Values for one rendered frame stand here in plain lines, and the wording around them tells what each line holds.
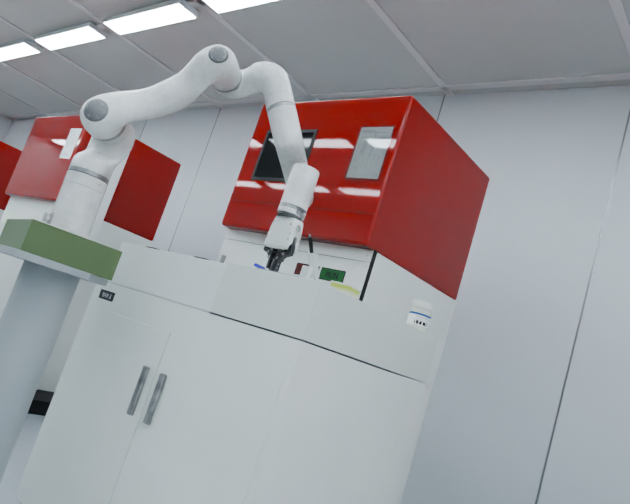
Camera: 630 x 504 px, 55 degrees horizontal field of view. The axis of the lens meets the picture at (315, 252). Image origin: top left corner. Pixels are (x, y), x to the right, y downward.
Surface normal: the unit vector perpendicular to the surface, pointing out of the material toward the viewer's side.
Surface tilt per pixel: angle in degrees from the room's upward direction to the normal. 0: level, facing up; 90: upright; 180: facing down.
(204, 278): 90
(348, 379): 90
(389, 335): 90
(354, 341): 90
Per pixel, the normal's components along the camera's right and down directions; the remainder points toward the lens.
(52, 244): 0.64, 0.07
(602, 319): -0.60, -0.32
